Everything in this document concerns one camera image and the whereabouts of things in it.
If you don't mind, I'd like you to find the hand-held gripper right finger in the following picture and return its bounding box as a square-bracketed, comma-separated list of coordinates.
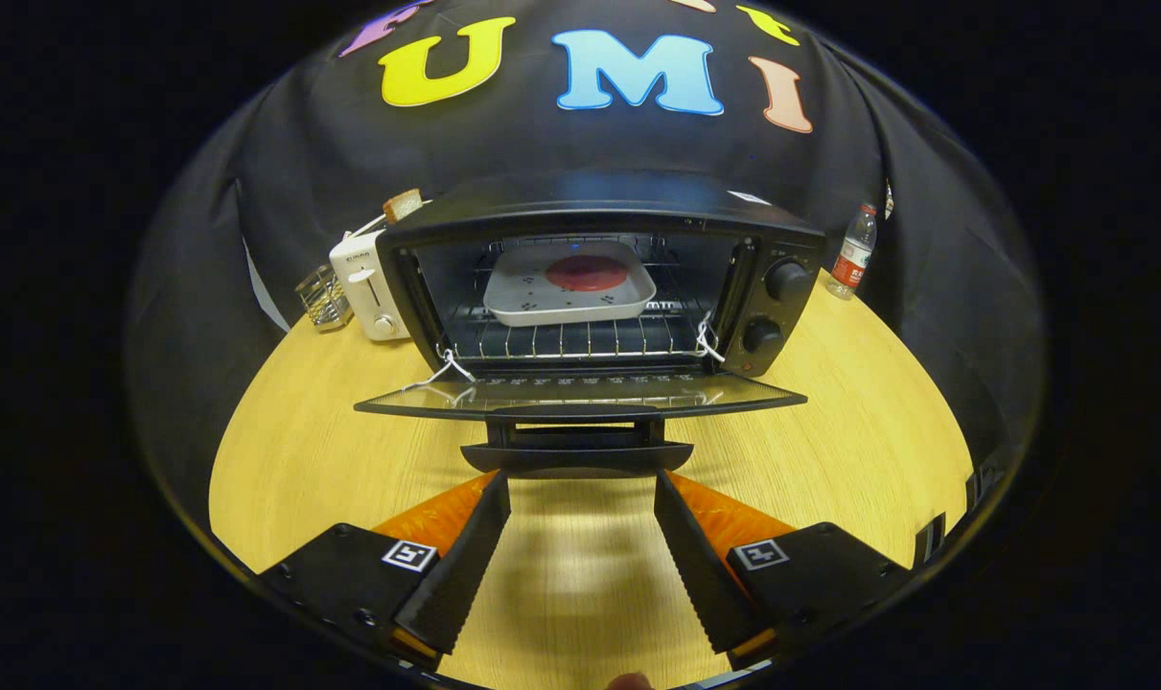
[653, 469, 927, 673]

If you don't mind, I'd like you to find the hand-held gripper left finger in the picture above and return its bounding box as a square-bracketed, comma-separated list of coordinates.
[259, 470, 513, 672]

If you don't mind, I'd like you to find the black toaster oven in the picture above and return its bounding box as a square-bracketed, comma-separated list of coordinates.
[354, 172, 827, 480]

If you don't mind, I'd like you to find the white square plate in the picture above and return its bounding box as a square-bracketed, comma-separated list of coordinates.
[482, 241, 658, 328]

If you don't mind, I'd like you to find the pink ham slice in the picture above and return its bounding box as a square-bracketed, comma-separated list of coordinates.
[545, 255, 630, 293]

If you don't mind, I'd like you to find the white toaster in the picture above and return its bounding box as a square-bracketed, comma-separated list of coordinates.
[329, 199, 434, 342]

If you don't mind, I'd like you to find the clear water bottle red label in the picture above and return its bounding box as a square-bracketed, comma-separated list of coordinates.
[826, 202, 878, 301]

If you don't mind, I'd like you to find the white string tie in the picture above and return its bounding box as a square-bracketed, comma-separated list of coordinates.
[403, 349, 477, 394]
[695, 311, 727, 363]

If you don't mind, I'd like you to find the wire mesh holder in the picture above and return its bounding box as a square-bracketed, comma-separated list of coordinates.
[295, 264, 354, 333]

